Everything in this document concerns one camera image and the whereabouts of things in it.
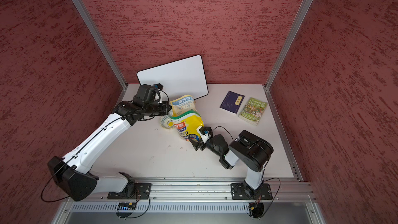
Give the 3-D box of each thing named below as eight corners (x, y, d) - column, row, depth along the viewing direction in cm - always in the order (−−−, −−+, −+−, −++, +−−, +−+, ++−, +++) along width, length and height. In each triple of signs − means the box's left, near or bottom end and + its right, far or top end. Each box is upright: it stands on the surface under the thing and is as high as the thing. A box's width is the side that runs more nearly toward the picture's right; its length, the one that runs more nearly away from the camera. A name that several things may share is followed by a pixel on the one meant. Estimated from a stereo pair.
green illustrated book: (237, 116, 105) (238, 113, 102) (249, 98, 116) (250, 95, 113) (256, 126, 100) (258, 123, 97) (266, 106, 111) (268, 103, 108)
